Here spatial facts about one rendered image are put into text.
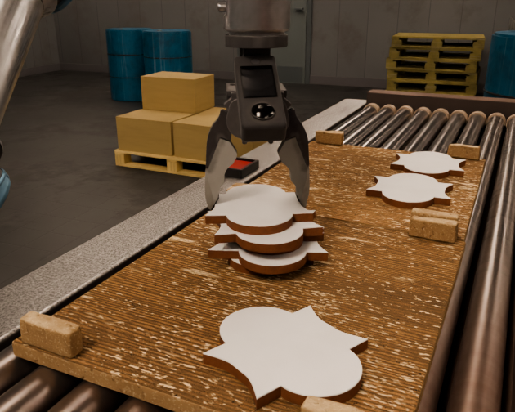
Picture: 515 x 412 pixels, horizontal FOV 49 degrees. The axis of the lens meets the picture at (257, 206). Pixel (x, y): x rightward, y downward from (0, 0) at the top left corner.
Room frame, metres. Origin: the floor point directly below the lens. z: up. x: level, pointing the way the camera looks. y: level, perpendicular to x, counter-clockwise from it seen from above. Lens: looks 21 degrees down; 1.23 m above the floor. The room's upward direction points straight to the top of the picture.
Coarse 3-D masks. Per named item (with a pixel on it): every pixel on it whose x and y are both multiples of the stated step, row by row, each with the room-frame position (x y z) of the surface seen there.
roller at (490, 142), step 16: (496, 112) 1.57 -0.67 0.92; (496, 128) 1.37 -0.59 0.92; (480, 144) 1.25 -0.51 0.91; (496, 144) 1.24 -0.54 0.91; (480, 192) 0.90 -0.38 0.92; (480, 208) 0.83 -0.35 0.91; (480, 224) 0.80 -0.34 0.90; (464, 256) 0.65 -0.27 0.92; (464, 272) 0.62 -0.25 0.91; (464, 288) 0.59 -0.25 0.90; (448, 320) 0.50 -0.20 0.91; (448, 336) 0.48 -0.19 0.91; (448, 352) 0.46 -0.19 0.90; (432, 368) 0.42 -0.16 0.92; (432, 384) 0.40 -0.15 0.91; (432, 400) 0.39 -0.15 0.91
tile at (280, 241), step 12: (228, 228) 0.59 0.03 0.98; (300, 228) 0.59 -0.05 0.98; (312, 228) 0.59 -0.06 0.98; (216, 240) 0.57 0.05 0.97; (228, 240) 0.58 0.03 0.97; (240, 240) 0.56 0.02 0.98; (252, 240) 0.56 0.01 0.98; (264, 240) 0.56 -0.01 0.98; (276, 240) 0.56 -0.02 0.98; (288, 240) 0.56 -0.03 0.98; (300, 240) 0.57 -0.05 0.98; (264, 252) 0.55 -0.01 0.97; (276, 252) 0.55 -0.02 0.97
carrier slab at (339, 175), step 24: (312, 144) 1.15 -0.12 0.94; (288, 168) 0.97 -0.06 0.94; (312, 168) 0.97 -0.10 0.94; (336, 168) 0.97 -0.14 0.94; (360, 168) 0.97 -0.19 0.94; (384, 168) 0.97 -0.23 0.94; (480, 168) 0.97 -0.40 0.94; (312, 192) 0.84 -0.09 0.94; (336, 192) 0.84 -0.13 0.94; (360, 192) 0.84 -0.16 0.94; (456, 192) 0.84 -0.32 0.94; (336, 216) 0.74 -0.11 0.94; (360, 216) 0.74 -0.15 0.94; (384, 216) 0.74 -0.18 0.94; (408, 216) 0.74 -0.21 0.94
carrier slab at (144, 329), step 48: (192, 240) 0.66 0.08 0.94; (336, 240) 0.66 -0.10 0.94; (384, 240) 0.66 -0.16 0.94; (432, 240) 0.66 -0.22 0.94; (96, 288) 0.53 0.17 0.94; (144, 288) 0.53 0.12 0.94; (192, 288) 0.53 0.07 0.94; (240, 288) 0.53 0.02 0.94; (288, 288) 0.53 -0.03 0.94; (336, 288) 0.53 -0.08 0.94; (384, 288) 0.53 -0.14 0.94; (432, 288) 0.53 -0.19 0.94; (96, 336) 0.44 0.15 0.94; (144, 336) 0.44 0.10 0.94; (192, 336) 0.44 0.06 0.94; (384, 336) 0.44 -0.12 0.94; (432, 336) 0.44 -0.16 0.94; (144, 384) 0.37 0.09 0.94; (192, 384) 0.37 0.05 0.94; (240, 384) 0.37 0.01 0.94; (384, 384) 0.37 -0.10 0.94
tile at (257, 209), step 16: (240, 192) 0.68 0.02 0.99; (256, 192) 0.68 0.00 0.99; (272, 192) 0.68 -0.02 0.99; (288, 192) 0.68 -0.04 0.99; (224, 208) 0.62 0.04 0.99; (240, 208) 0.62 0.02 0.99; (256, 208) 0.62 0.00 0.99; (272, 208) 0.62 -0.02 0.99; (288, 208) 0.62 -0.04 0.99; (304, 208) 0.62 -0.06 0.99; (240, 224) 0.58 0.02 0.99; (256, 224) 0.57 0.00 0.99; (272, 224) 0.57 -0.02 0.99; (288, 224) 0.59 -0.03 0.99
